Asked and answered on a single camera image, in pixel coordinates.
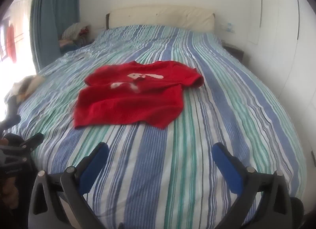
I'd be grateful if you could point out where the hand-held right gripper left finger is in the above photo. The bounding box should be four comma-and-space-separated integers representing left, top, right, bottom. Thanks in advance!
28, 142, 110, 229

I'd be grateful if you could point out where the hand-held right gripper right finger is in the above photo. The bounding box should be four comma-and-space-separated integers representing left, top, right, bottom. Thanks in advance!
212, 142, 293, 229

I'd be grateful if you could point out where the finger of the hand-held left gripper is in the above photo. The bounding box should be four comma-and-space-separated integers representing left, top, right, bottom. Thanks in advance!
0, 98, 22, 131
23, 132, 45, 151

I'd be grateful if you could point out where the red t-shirt with white print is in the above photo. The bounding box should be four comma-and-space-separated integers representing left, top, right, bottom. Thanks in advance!
73, 61, 205, 129

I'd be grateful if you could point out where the pile of folded clothes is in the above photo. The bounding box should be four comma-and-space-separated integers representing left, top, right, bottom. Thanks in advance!
59, 22, 95, 53

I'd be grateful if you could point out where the person's left hand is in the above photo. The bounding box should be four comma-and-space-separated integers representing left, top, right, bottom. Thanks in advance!
0, 177, 18, 208

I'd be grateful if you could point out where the bed with striped sheet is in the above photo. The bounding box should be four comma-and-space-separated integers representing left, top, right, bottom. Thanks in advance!
5, 25, 308, 229

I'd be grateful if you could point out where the beige crumpled cloth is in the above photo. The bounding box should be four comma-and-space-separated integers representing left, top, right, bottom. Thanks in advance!
7, 75, 47, 101

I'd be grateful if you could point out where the bright window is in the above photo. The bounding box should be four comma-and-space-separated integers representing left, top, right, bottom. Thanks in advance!
0, 0, 38, 123

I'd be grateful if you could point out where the red hanging garment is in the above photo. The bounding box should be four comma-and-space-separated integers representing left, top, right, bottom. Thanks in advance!
6, 22, 17, 62

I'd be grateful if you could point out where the blue curtain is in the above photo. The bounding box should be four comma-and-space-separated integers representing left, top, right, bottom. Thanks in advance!
30, 0, 84, 74

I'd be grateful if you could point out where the dark wooden nightstand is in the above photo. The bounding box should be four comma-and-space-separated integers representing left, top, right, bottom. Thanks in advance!
222, 43, 245, 62

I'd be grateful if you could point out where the white wardrobe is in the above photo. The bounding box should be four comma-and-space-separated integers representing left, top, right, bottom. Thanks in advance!
247, 0, 316, 150

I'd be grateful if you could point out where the cream padded headboard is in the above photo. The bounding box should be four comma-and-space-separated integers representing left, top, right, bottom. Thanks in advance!
106, 5, 216, 32

